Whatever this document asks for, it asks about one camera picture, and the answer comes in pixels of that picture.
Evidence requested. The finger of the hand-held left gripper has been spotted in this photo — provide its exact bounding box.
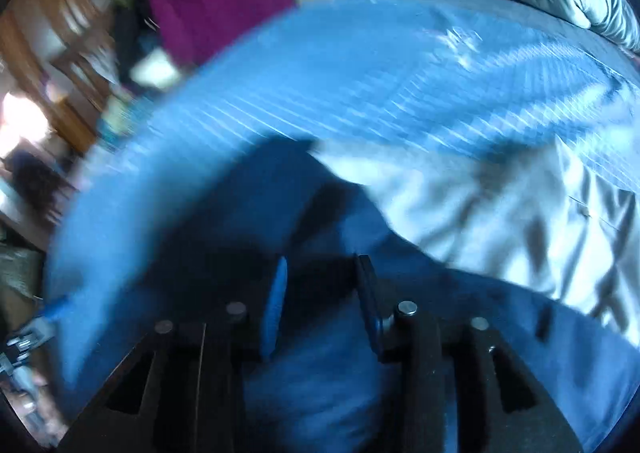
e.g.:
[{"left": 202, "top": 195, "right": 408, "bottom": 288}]
[{"left": 10, "top": 295, "right": 72, "bottom": 349}]

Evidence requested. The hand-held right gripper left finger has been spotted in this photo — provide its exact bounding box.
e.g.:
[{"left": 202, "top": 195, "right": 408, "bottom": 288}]
[{"left": 60, "top": 255, "right": 290, "bottom": 453}]

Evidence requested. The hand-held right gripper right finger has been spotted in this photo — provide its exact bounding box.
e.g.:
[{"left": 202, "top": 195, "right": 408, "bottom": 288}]
[{"left": 354, "top": 254, "right": 583, "bottom": 453}]

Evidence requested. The dark blue garment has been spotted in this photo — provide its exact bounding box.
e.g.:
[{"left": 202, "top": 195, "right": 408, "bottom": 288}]
[{"left": 150, "top": 137, "right": 636, "bottom": 453}]

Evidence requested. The light grey garment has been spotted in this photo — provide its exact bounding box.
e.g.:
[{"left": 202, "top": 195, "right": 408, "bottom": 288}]
[{"left": 315, "top": 133, "right": 640, "bottom": 334}]

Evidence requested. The blue grid star bedsheet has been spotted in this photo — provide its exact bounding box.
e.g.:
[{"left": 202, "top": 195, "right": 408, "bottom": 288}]
[{"left": 45, "top": 0, "right": 640, "bottom": 434}]

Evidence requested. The wooden cabinet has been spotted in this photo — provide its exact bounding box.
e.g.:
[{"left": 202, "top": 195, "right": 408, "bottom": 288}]
[{"left": 0, "top": 0, "right": 143, "bottom": 154}]

